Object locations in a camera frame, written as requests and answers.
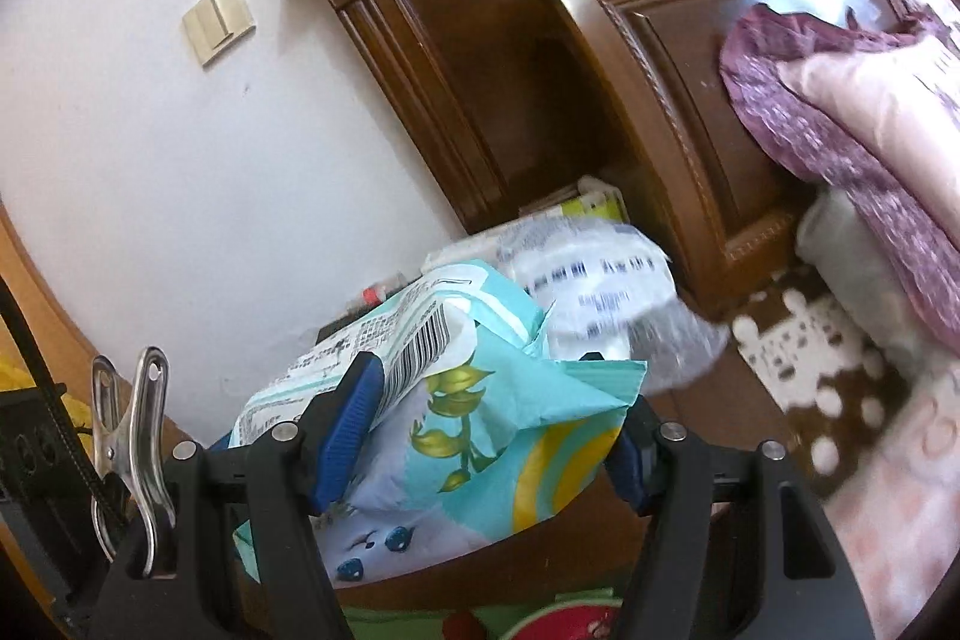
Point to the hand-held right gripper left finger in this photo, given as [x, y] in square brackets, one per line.
[349, 437]

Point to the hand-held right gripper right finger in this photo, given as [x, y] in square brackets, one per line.
[630, 475]

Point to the teal printed wipes packet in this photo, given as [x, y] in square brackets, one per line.
[465, 430]

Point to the white printed plastic bag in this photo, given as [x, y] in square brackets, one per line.
[592, 287]

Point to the brown wooden nightstand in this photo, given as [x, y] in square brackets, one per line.
[712, 430]

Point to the clear plastic bag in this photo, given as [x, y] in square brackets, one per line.
[675, 347]

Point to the brown white dotted blanket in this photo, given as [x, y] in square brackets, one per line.
[795, 370]

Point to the metal spring clip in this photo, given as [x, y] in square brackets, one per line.
[139, 430]

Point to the white green paper box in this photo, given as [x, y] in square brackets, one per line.
[592, 209]

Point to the pink patterned quilt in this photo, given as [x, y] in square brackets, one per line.
[900, 497]

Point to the grey pillow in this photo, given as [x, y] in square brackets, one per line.
[847, 257]

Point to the black panel with holes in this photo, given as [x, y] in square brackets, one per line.
[30, 482]

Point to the yellow cloth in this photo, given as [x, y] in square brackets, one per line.
[15, 362]

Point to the brown wooden headboard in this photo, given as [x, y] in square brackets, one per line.
[450, 48]

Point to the wooden door frame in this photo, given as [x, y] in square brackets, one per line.
[90, 355]

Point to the beige light switch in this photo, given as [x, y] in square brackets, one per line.
[217, 21]

